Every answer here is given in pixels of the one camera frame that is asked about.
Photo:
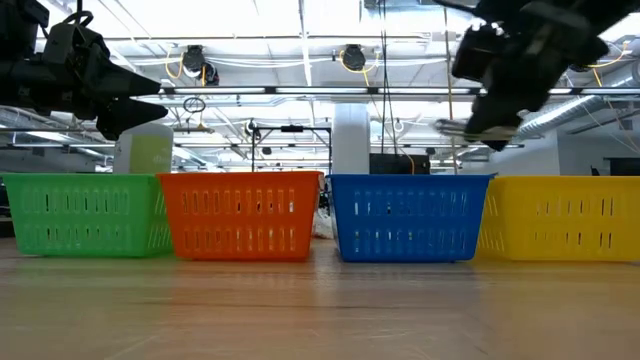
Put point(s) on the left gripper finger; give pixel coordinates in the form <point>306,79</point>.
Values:
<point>125,116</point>
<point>122,82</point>

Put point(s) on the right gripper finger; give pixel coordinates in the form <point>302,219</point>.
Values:
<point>502,116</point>
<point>477,120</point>

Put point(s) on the bagged white cotton pads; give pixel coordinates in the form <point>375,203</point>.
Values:
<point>322,225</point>

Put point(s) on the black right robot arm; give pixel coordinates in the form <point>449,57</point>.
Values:
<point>575,15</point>

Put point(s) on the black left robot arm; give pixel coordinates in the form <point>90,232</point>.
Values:
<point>15,80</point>

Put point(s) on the white green wipes canister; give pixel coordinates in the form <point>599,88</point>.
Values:
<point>145,152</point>

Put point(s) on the black monitor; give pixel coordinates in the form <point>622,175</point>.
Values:
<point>395,164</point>

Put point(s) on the green plastic basket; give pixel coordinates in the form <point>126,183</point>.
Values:
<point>90,215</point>

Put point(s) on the yellow plastic basket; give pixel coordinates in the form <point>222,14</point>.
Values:
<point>560,217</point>

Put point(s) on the blue plastic basket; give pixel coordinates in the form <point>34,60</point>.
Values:
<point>407,217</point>

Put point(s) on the white square column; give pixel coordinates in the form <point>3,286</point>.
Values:
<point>350,140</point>

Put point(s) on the orange plastic basket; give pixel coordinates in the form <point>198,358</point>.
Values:
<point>240,215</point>

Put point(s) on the long ceiling light bar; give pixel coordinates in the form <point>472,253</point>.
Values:
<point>320,90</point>

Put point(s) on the black background rig stand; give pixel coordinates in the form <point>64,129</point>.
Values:
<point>292,128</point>

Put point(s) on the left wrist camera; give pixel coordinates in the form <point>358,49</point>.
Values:
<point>70,39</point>

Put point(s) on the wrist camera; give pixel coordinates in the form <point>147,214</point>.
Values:
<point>70,39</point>
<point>475,52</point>

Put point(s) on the silver ceiling duct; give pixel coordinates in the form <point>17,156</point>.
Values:
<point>560,115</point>

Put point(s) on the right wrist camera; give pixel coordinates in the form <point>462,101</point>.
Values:
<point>475,52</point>

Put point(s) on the dark wall screen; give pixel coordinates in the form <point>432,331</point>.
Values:
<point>622,167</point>

